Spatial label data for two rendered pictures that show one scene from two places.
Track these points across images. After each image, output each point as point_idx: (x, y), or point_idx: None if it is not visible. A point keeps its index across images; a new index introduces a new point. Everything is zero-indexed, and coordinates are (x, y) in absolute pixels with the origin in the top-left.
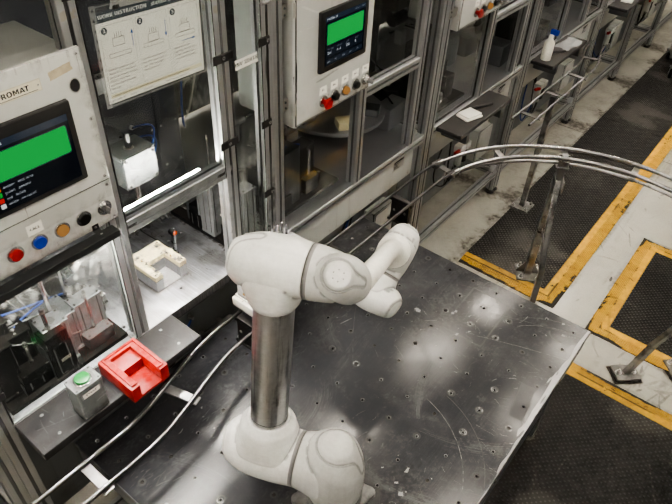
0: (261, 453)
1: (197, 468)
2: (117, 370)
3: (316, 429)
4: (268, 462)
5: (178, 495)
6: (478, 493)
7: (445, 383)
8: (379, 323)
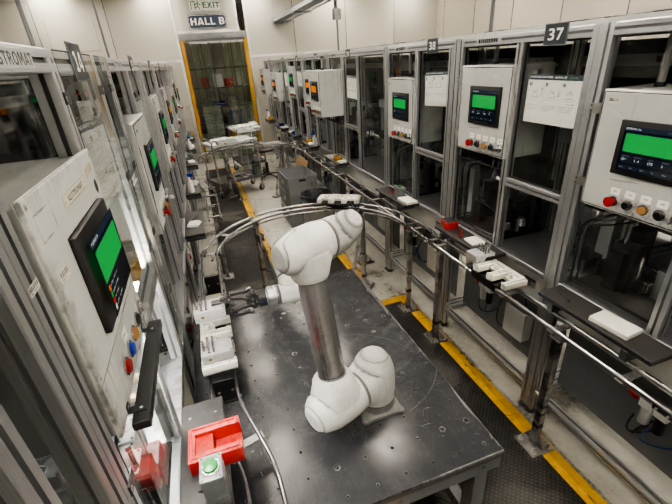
0: (350, 394)
1: (301, 473)
2: (211, 451)
3: None
4: (355, 397)
5: (315, 496)
6: (411, 342)
7: (339, 324)
8: (276, 331)
